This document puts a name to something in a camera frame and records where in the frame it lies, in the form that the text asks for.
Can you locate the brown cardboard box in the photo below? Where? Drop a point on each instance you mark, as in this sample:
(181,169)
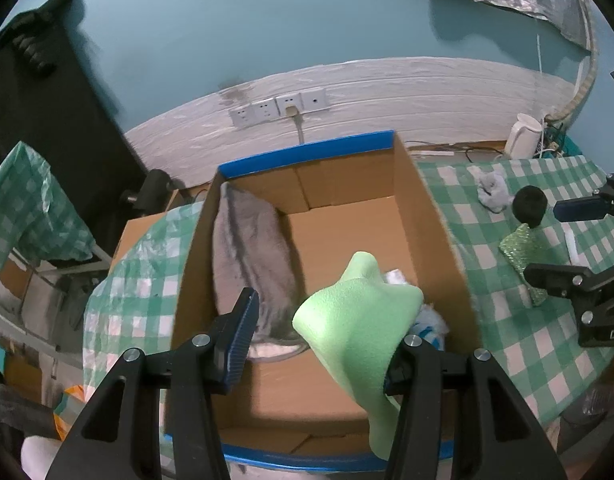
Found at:
(137,232)

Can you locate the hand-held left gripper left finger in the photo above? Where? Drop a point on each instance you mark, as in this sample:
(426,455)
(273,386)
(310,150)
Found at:
(239,335)

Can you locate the light green foam sheet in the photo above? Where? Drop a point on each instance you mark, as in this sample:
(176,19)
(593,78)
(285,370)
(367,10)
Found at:
(352,320)

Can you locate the dark grey cloth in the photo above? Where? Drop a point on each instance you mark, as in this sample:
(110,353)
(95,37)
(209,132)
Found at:
(17,405)

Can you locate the white electric kettle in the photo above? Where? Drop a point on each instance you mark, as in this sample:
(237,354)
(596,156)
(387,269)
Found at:
(522,135)

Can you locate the grey towel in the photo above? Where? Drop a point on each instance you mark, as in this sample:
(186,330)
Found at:
(247,255)

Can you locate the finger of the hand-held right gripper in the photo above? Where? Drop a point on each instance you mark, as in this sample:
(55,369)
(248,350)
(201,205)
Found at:
(582,208)
(557,276)

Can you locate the white foam cylinder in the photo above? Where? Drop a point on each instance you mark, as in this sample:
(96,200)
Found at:
(572,247)

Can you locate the white round object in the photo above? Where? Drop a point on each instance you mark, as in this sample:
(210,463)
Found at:
(37,457)

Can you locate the blue cardboard box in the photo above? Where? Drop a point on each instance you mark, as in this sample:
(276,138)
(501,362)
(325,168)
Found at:
(337,240)

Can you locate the grey sock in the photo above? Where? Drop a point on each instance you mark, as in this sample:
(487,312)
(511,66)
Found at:
(493,187)

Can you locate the green bubble wrap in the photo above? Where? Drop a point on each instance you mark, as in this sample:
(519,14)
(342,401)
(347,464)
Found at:
(522,252)

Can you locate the clear plastic bottle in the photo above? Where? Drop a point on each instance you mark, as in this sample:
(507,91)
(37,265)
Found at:
(599,400)

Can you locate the green checkered bag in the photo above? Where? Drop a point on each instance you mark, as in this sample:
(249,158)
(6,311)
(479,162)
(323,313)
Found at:
(22,200)

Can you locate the white wall socket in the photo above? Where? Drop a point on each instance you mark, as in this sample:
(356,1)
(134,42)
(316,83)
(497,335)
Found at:
(265,109)
(242,116)
(315,98)
(287,100)

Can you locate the white bag with blue print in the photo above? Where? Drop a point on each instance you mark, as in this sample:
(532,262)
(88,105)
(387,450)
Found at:
(432,322)

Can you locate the blue plastic basket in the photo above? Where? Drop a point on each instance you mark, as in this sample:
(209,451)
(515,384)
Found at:
(572,146)

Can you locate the black cloth bundle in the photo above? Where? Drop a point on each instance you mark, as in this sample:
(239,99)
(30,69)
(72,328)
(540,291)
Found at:
(529,205)

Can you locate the black jacket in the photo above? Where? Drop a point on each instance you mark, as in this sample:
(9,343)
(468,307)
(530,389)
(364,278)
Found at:
(52,110)

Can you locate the black cylindrical object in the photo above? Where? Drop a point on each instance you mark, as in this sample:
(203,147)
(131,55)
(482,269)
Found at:
(154,187)

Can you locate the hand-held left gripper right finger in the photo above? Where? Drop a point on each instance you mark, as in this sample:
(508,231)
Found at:
(417,375)

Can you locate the green checked tablecloth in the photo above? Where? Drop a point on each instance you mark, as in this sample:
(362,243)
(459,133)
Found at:
(487,270)

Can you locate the colourful printed bag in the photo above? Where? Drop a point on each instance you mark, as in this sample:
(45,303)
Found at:
(69,402)

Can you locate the metal folding rack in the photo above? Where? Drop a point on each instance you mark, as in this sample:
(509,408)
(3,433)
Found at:
(62,266)

